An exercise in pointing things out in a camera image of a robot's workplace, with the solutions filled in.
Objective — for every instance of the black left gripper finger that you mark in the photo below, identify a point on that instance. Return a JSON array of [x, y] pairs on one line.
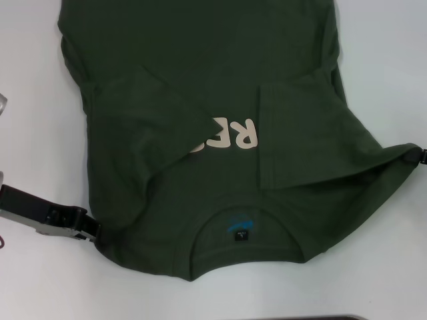
[[91, 230]]

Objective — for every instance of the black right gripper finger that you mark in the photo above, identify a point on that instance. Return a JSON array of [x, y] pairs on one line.
[[413, 156]]

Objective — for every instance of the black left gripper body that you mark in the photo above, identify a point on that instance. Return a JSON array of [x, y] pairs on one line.
[[33, 208]]

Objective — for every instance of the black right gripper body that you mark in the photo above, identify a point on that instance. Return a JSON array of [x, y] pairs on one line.
[[424, 156]]

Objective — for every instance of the dark green FREE t-shirt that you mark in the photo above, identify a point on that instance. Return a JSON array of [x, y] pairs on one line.
[[207, 66]]

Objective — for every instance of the dark rounded base edge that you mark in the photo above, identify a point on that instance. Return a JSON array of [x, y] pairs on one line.
[[337, 317]]

